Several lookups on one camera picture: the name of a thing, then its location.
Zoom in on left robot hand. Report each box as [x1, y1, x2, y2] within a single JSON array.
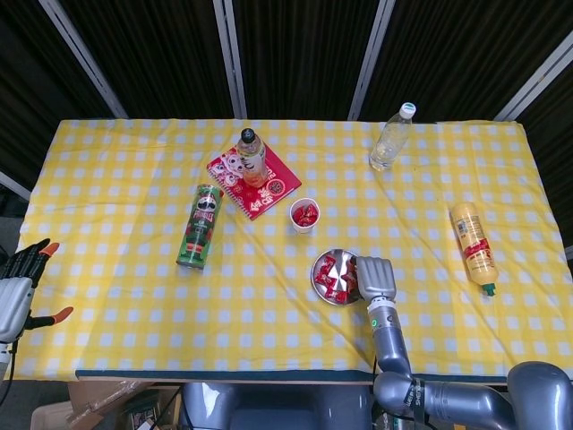
[[0, 237, 75, 344]]

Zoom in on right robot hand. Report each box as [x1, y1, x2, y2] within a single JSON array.
[[355, 255, 398, 302]]

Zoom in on round metal plate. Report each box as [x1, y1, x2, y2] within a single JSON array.
[[311, 249, 364, 307]]

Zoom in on white paper cup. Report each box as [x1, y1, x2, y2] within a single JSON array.
[[288, 197, 321, 235]]

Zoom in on yellow squeeze sauce bottle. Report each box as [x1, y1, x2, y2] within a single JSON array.
[[449, 201, 499, 297]]

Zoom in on yellow white checkered tablecloth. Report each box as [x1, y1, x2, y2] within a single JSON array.
[[7, 116, 573, 383]]

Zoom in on beige plastic container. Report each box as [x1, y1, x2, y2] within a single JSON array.
[[30, 400, 73, 430]]

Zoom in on brown cardboard box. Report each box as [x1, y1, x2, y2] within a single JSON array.
[[66, 380, 183, 430]]

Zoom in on red spiral notebook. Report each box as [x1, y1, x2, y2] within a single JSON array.
[[205, 143, 304, 222]]

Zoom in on clear water bottle white cap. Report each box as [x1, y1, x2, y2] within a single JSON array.
[[368, 101, 418, 173]]

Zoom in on orange drink bottle black cap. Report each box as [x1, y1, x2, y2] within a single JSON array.
[[235, 127, 269, 188]]

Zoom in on grey robot torso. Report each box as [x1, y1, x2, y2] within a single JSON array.
[[178, 383, 375, 430]]

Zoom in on green Pringles can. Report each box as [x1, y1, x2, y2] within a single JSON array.
[[175, 183, 225, 270]]

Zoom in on black pleated curtain panel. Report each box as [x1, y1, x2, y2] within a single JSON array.
[[357, 0, 573, 122], [0, 0, 113, 180], [232, 0, 381, 120], [60, 0, 236, 120], [514, 66, 573, 252]]

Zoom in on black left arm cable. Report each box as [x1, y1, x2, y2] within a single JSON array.
[[0, 339, 19, 407]]

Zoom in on white metal partition post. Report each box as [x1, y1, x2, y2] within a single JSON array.
[[0, 171, 32, 201], [347, 0, 398, 121], [494, 30, 573, 122], [212, 0, 248, 120], [38, 0, 130, 120]]

